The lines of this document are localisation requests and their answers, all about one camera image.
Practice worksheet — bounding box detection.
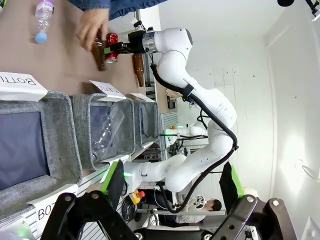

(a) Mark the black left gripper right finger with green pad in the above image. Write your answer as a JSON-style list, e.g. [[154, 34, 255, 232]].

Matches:
[[212, 162, 301, 240]]

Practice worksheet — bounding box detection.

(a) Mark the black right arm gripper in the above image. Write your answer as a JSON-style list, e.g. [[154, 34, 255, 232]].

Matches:
[[103, 31, 146, 55]]

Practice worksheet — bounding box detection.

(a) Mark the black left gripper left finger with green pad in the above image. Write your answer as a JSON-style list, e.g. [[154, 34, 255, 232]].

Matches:
[[41, 159, 141, 240]]

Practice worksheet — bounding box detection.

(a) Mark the red drink can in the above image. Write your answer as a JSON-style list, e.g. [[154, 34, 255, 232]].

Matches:
[[104, 32, 120, 64]]

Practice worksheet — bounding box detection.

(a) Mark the brown glass bottle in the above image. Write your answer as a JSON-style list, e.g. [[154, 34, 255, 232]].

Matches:
[[131, 53, 146, 88], [90, 37, 108, 72]]

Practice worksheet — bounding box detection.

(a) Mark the person's denim sleeve forearm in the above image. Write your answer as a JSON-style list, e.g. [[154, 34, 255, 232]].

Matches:
[[68, 0, 165, 21]]

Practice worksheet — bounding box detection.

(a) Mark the narrow grey fabric basket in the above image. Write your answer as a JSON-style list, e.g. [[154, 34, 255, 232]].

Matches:
[[133, 99, 160, 148]]

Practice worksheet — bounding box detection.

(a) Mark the medium grey fabric basket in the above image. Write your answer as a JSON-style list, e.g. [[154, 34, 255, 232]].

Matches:
[[70, 93, 136, 171]]

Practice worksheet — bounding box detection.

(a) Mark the large grey fabric basket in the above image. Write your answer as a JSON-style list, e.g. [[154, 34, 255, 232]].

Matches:
[[0, 90, 84, 213]]

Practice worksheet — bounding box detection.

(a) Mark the person's hand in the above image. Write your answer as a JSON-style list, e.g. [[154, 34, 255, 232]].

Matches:
[[75, 9, 110, 51]]

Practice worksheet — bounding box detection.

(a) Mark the white plastic label card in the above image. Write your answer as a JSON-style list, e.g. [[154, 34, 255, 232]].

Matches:
[[89, 79, 126, 102]]

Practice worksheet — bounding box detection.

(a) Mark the seated person in background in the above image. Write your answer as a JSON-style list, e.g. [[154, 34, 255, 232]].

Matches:
[[174, 198, 223, 225]]

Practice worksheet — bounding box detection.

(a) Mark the small white label card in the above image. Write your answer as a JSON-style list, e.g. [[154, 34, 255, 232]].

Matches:
[[129, 92, 151, 102]]

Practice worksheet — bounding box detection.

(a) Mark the yellow red emergency stop button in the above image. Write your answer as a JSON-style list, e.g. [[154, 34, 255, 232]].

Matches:
[[128, 189, 146, 205]]

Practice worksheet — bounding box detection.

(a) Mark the clear plastic bottle blue cap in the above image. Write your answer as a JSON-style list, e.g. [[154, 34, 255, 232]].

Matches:
[[33, 0, 56, 45]]

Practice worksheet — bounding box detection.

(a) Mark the crushed clear plastic bottle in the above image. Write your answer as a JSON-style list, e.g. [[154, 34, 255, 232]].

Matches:
[[90, 104, 126, 161]]

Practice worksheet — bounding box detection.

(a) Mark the white bottle label card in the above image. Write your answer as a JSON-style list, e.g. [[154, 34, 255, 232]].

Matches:
[[0, 71, 48, 102]]

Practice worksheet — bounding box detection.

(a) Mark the white label card on rail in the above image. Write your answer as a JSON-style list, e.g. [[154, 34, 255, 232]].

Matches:
[[26, 184, 79, 236]]

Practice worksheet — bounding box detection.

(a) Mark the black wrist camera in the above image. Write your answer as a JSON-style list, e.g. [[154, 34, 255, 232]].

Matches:
[[132, 20, 146, 32]]

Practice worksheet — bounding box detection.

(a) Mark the black corrugated cable conduit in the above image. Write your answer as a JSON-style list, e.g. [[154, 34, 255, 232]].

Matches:
[[149, 63, 239, 214]]

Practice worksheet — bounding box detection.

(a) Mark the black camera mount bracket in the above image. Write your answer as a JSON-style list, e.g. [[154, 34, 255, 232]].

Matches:
[[305, 0, 320, 22]]

